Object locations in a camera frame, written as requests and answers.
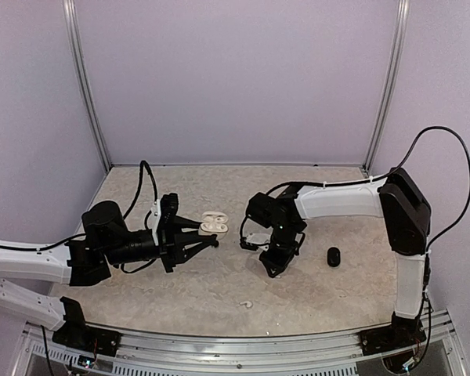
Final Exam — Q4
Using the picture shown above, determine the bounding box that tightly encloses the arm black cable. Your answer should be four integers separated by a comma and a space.
391, 125, 470, 251
121, 159, 160, 220

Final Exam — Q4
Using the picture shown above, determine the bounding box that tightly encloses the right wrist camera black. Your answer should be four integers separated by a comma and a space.
240, 233, 270, 251

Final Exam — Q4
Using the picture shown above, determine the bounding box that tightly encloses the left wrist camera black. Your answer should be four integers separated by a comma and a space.
158, 193, 179, 228

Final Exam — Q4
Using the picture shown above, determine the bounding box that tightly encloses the white earbud charging case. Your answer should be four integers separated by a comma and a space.
198, 211, 229, 236

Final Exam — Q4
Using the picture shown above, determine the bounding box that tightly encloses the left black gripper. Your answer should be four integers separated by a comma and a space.
103, 215, 215, 273

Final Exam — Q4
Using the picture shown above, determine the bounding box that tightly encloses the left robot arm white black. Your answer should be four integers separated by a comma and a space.
0, 194, 229, 349

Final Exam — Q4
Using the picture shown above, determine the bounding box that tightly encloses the left aluminium frame post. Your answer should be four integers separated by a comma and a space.
62, 0, 113, 174

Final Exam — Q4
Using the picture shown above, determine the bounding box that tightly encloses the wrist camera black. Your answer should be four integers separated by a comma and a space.
158, 193, 179, 228
240, 233, 270, 251

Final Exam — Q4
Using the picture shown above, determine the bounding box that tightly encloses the black oval charging case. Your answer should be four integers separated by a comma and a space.
327, 247, 341, 268

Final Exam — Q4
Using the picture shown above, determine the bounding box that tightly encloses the aluminium frame post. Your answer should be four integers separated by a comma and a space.
62, 0, 113, 174
362, 0, 410, 174

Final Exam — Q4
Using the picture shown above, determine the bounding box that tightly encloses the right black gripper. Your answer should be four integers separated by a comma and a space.
259, 222, 300, 277

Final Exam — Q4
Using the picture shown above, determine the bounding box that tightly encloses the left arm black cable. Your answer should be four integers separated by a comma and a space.
121, 159, 160, 220

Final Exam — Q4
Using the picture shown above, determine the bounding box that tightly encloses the right aluminium frame post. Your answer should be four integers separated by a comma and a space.
362, 0, 410, 174

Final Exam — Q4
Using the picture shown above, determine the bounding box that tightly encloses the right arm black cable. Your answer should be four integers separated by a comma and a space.
391, 125, 470, 251

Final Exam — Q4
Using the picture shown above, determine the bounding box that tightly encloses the front aluminium rail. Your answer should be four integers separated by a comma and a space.
15, 309, 465, 376

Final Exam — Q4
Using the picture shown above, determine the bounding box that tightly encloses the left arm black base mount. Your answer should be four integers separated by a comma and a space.
52, 297, 121, 357

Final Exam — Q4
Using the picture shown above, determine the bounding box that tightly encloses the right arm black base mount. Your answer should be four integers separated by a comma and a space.
359, 314, 427, 356

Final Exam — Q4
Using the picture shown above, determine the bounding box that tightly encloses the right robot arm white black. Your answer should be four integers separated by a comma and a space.
245, 168, 432, 348

